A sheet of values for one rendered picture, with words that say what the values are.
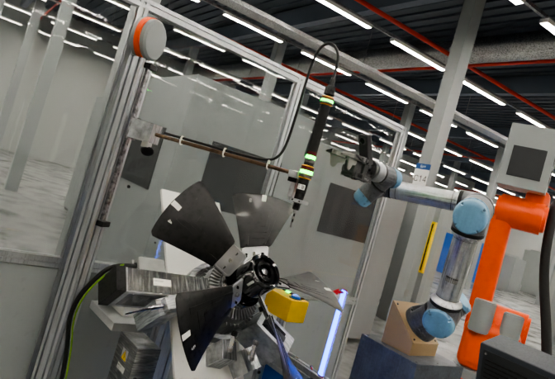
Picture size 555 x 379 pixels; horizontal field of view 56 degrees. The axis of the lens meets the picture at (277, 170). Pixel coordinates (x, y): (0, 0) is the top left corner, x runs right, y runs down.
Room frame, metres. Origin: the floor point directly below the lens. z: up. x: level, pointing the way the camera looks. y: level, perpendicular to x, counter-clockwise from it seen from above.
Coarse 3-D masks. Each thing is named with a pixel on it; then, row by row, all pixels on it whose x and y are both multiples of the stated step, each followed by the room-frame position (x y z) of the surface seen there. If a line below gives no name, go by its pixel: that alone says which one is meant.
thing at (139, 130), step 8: (136, 120) 1.87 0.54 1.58; (128, 128) 1.89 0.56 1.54; (136, 128) 1.87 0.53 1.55; (144, 128) 1.86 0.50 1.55; (152, 128) 1.85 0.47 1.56; (160, 128) 1.90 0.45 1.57; (128, 136) 1.88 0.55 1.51; (136, 136) 1.87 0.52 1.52; (144, 136) 1.86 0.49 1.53; (152, 136) 1.87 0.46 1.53
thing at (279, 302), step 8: (272, 296) 2.18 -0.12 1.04; (280, 296) 2.14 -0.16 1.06; (288, 296) 2.14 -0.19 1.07; (272, 304) 2.17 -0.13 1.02; (280, 304) 2.13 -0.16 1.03; (288, 304) 2.10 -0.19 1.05; (296, 304) 2.11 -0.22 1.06; (304, 304) 2.13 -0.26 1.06; (272, 312) 2.16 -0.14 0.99; (280, 312) 2.12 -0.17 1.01; (288, 312) 2.09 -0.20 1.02; (296, 312) 2.11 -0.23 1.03; (304, 312) 2.14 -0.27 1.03; (288, 320) 2.10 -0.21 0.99; (296, 320) 2.12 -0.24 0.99
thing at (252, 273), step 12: (240, 264) 1.66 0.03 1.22; (252, 264) 1.60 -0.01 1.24; (264, 264) 1.64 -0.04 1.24; (240, 276) 1.62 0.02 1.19; (252, 276) 1.58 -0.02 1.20; (264, 276) 1.62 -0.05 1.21; (276, 276) 1.65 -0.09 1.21; (252, 288) 1.60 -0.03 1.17; (264, 288) 1.59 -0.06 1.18; (240, 300) 1.65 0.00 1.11; (252, 300) 1.68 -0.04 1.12
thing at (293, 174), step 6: (288, 174) 1.72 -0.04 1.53; (294, 174) 1.72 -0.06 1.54; (288, 180) 1.72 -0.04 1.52; (294, 180) 1.71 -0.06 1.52; (294, 186) 1.72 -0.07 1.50; (288, 192) 1.72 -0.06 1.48; (294, 192) 1.73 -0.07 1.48; (288, 198) 1.71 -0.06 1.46; (294, 198) 1.69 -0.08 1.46; (306, 204) 1.71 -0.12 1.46
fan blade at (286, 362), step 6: (270, 318) 1.57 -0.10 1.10; (270, 324) 1.66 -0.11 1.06; (276, 330) 1.57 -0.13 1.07; (276, 336) 1.54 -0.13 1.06; (282, 348) 1.55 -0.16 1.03; (282, 354) 1.53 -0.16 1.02; (282, 360) 1.50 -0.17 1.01; (288, 360) 1.56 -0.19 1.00; (282, 366) 1.49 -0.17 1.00; (288, 366) 1.53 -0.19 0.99; (294, 366) 1.66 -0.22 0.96; (282, 372) 1.47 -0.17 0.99; (288, 372) 1.51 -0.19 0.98; (294, 372) 1.57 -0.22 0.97; (288, 378) 1.49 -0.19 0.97; (294, 378) 1.54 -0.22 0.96; (300, 378) 1.62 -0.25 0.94
